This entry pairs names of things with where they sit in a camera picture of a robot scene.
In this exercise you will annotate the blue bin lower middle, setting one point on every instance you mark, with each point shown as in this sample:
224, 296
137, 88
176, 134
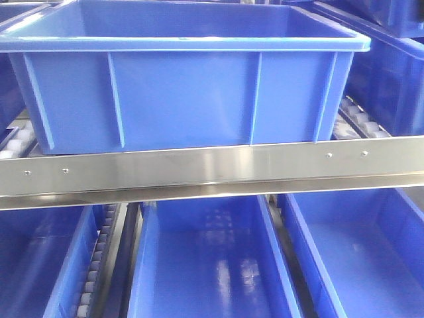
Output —
211, 257

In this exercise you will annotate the blue bin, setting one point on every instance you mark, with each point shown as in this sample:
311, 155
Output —
11, 98
360, 251
45, 256
211, 257
387, 80

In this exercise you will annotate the large blue crate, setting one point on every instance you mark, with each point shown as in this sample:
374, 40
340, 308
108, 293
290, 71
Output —
115, 76

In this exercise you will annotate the far right roller track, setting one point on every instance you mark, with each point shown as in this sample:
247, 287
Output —
353, 122

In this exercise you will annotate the roller track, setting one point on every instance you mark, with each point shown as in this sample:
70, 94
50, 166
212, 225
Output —
18, 139
96, 285
353, 122

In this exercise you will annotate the blue bin lower right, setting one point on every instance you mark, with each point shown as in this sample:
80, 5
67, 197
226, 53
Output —
360, 251

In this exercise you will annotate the steel shelf crossbar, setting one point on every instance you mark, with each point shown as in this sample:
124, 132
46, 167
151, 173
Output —
51, 181

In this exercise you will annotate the lower roller track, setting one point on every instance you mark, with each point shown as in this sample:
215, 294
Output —
96, 285

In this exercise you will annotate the blue bin upper right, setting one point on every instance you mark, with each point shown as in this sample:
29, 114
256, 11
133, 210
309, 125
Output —
387, 80

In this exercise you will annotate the far left roller track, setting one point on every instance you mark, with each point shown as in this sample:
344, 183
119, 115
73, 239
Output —
18, 139

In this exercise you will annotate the blue bin lower left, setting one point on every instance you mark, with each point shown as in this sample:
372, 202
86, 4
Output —
45, 256

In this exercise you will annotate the blue bin upper left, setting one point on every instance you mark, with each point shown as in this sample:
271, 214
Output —
11, 98

